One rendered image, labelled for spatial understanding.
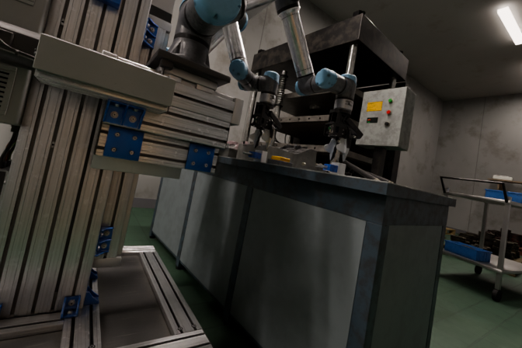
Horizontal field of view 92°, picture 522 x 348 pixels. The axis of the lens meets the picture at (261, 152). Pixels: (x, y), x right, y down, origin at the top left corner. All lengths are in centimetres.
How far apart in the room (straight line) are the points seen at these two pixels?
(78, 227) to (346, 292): 86
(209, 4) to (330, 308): 98
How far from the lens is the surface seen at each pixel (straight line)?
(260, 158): 117
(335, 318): 99
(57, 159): 97
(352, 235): 91
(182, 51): 86
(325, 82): 105
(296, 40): 115
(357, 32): 213
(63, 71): 66
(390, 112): 191
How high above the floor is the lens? 77
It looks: 4 degrees up
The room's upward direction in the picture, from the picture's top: 11 degrees clockwise
